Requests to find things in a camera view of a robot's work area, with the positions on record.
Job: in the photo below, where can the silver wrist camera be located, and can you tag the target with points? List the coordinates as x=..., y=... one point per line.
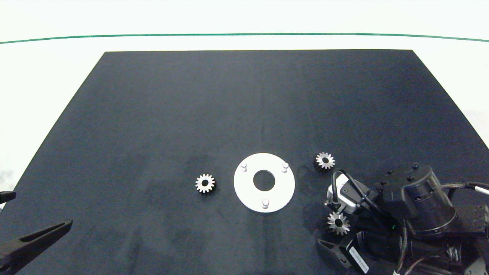
x=345, y=198

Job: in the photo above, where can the round white pin plate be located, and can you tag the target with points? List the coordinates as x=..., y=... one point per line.
x=284, y=188

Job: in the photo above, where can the dark rubber mat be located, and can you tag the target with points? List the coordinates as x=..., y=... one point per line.
x=191, y=114

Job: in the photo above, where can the small steel planetary gear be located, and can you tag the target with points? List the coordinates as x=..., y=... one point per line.
x=200, y=185
x=321, y=158
x=341, y=228

